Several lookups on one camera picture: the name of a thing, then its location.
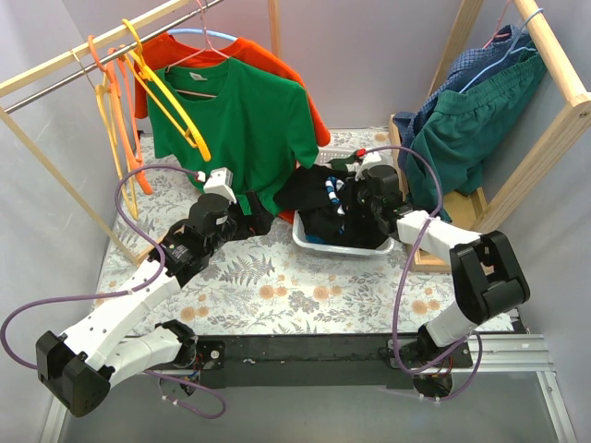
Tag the wooden clothes rack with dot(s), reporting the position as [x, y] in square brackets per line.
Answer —
[69, 57]
[533, 155]

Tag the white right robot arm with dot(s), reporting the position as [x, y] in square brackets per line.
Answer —
[487, 278]

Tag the blue t shirt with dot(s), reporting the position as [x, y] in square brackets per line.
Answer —
[313, 239]

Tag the blue checkered shorts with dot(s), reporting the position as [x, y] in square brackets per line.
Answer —
[464, 68]

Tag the green and white t shirt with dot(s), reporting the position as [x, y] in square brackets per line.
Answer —
[349, 164]

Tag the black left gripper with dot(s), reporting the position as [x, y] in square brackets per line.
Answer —
[258, 214]

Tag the wooden clothes rack right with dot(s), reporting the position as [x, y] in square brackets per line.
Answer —
[533, 155]

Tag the orange plastic hanger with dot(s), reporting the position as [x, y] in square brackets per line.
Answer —
[122, 104]

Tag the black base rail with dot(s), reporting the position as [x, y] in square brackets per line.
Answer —
[316, 360]

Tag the black t shirt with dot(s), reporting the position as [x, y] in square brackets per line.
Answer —
[318, 194]

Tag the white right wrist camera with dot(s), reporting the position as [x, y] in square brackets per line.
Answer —
[368, 160]

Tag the white plastic basket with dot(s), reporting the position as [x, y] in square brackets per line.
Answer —
[298, 231]

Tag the floral table cloth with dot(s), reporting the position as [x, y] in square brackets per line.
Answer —
[269, 284]

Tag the light blue wire hanger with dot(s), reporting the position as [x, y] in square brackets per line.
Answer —
[511, 50]

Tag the dark yellow plastic hanger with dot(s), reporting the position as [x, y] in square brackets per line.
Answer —
[145, 76]

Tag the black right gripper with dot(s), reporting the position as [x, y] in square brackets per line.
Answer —
[353, 203]

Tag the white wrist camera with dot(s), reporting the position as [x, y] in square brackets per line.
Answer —
[368, 160]
[218, 182]

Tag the orange t shirt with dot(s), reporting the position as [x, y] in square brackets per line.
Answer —
[164, 49]

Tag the wooden clothes rack left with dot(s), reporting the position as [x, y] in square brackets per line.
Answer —
[69, 57]

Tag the teal green shorts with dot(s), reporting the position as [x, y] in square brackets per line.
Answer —
[465, 129]

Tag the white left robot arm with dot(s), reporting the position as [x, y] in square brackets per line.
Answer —
[81, 365]

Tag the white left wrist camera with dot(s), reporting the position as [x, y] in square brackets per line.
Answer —
[218, 182]

